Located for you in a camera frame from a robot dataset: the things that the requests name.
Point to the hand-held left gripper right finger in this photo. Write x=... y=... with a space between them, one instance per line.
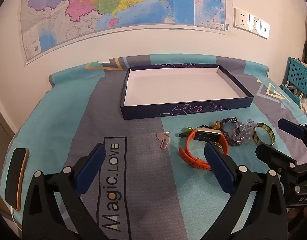
x=218 y=165

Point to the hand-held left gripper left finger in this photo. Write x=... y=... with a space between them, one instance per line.
x=92 y=165

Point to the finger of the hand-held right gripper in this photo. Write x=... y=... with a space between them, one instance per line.
x=271 y=155
x=291 y=128

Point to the gold patterned bangle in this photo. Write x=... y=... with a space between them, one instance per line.
x=268 y=132

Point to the dark blue shallow box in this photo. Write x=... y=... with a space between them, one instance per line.
x=178 y=87

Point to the teal grey printed tablecloth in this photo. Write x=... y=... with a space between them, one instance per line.
x=68 y=120

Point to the teal perforated plastic chair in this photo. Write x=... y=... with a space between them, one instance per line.
x=299 y=76

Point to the black smartphone orange edge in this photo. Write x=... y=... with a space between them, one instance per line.
x=14 y=177

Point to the white wall socket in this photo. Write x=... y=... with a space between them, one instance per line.
x=254 y=23
x=241 y=18
x=264 y=29

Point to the colourful wall map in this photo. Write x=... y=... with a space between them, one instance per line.
x=113 y=7

